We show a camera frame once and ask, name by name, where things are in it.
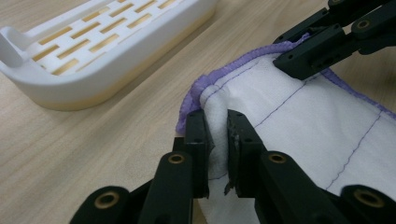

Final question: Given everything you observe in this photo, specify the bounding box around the white slotted plastic tray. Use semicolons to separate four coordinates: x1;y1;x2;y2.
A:
0;0;219;112

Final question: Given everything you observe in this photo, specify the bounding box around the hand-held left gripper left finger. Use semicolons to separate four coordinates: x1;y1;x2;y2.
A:
172;108;216;200

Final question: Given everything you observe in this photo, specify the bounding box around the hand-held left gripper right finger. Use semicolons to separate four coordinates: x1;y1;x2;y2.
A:
224;108;268;199

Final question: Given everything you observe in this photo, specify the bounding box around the white cloth with purple edge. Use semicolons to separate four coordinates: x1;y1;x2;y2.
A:
175;32;396;224

